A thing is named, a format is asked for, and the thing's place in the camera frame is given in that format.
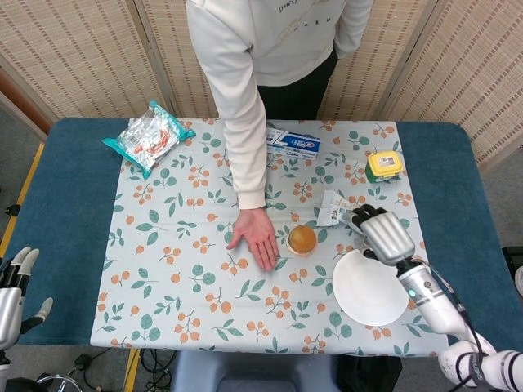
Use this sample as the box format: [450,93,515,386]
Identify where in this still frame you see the black floor cables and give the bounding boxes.
[138,347,181,392]

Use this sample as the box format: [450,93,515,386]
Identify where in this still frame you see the white round plate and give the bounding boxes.
[332,248,410,327]

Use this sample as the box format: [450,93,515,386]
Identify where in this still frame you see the teal clear snack bag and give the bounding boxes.
[101,100,196,180]

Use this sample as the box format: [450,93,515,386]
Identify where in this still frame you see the green white snack pouch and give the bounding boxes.
[315,189,367,237]

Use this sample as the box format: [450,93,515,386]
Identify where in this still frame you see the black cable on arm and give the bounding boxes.
[412,255,494,387]

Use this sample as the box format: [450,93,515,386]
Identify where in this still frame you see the floral print tablecloth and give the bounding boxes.
[89,118,451,357]

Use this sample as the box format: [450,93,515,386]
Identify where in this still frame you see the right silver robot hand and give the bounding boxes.
[349,203,416,266]

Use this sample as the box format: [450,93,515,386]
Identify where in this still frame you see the yellow lid green jar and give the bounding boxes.
[364,149,404,185]

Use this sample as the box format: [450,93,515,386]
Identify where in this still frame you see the woven bamboo folding screen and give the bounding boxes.
[0,0,523,167]

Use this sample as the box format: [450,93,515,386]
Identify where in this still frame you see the person in white sweatshirt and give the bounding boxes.
[185,0,373,123]

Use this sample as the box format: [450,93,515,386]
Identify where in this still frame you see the person's white sleeved forearm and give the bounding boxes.
[219,93,269,212]

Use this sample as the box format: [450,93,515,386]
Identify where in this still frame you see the person's bare hand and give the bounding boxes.
[226,207,281,272]

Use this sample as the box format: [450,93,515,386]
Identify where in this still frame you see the dark blue table cover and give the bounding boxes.
[2,117,514,348]

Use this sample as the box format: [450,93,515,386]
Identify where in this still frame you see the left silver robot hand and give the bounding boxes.
[0,247,54,351]

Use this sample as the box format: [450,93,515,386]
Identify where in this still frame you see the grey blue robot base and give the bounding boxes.
[171,350,340,392]

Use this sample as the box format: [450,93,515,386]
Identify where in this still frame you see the blue white toothpaste box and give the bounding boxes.
[265,127,321,159]

